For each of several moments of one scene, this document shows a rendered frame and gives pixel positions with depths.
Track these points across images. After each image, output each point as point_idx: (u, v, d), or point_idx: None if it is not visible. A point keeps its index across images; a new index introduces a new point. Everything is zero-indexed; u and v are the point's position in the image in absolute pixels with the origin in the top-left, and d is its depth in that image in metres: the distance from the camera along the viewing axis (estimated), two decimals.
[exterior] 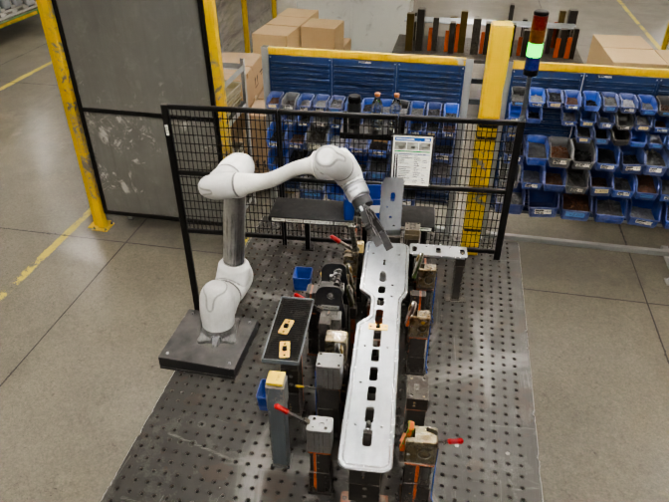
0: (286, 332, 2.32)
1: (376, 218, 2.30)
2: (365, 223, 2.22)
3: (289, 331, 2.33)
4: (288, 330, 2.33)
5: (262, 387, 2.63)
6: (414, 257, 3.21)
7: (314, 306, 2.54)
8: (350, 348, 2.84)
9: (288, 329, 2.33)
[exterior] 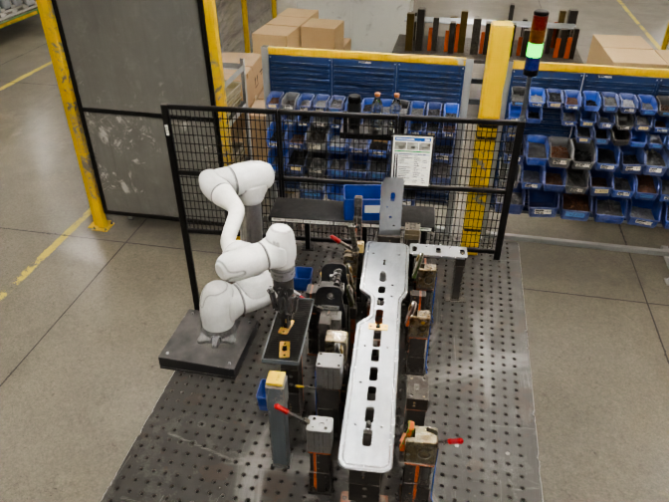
0: (286, 332, 2.32)
1: None
2: (289, 307, 2.27)
3: (289, 331, 2.33)
4: (288, 330, 2.33)
5: (262, 387, 2.63)
6: (414, 257, 3.21)
7: (314, 306, 2.54)
8: (350, 348, 2.84)
9: (288, 329, 2.33)
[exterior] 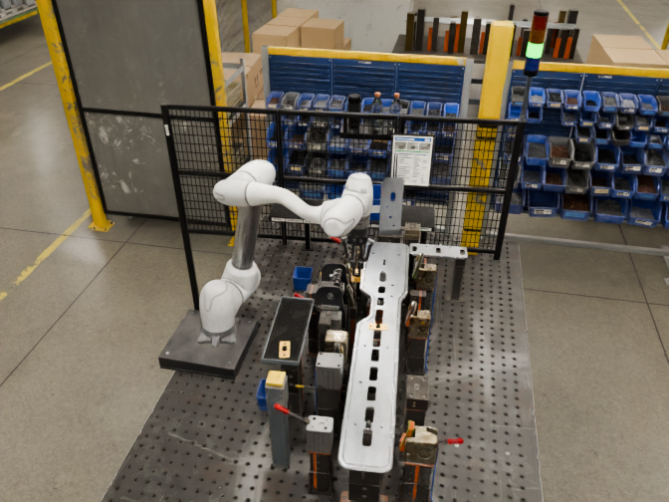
0: (358, 280, 2.43)
1: None
2: (362, 255, 2.39)
3: (360, 279, 2.44)
4: (359, 278, 2.44)
5: (262, 387, 2.63)
6: (414, 257, 3.21)
7: (314, 306, 2.54)
8: (350, 348, 2.84)
9: (359, 277, 2.45)
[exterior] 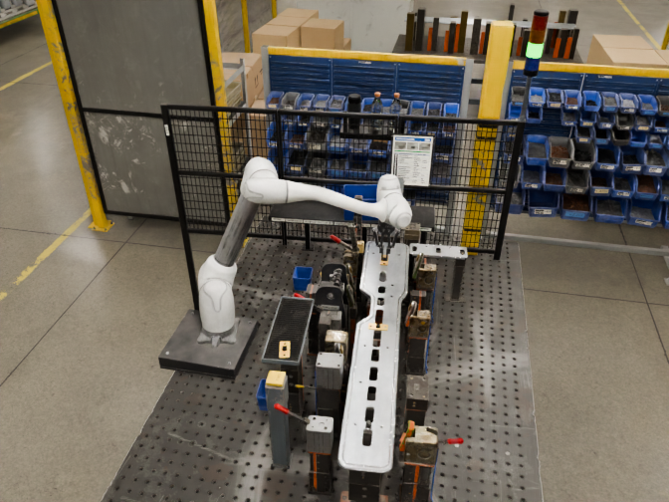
0: (386, 263, 2.93)
1: None
2: (389, 242, 2.88)
3: (387, 262, 2.94)
4: (387, 262, 2.94)
5: (262, 387, 2.63)
6: (414, 257, 3.21)
7: (314, 306, 2.54)
8: (350, 348, 2.84)
9: (386, 261, 2.94)
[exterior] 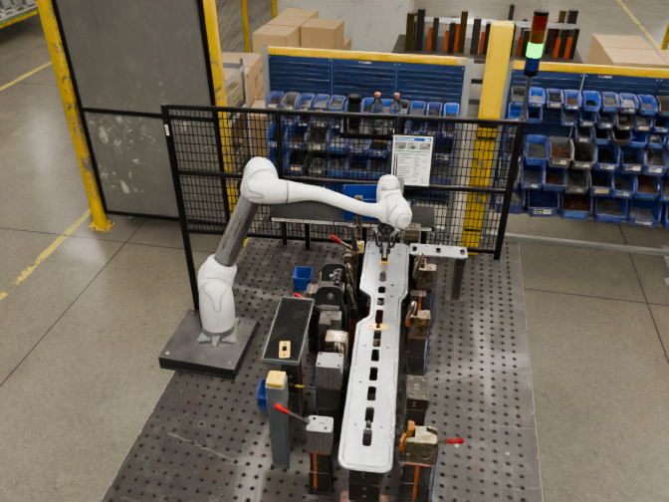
0: (386, 263, 2.93)
1: None
2: (389, 242, 2.89)
3: (387, 263, 2.94)
4: (387, 262, 2.94)
5: (262, 387, 2.63)
6: (414, 257, 3.21)
7: (314, 306, 2.54)
8: (350, 348, 2.84)
9: (386, 261, 2.95)
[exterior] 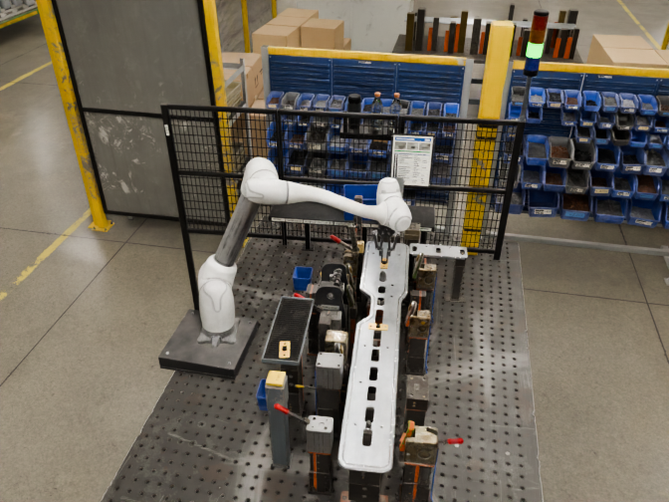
0: (386, 267, 2.94)
1: None
2: (389, 245, 2.89)
3: (387, 266, 2.95)
4: (387, 265, 2.95)
5: (262, 387, 2.63)
6: (414, 257, 3.21)
7: (314, 306, 2.54)
8: (350, 348, 2.84)
9: (386, 264, 2.95)
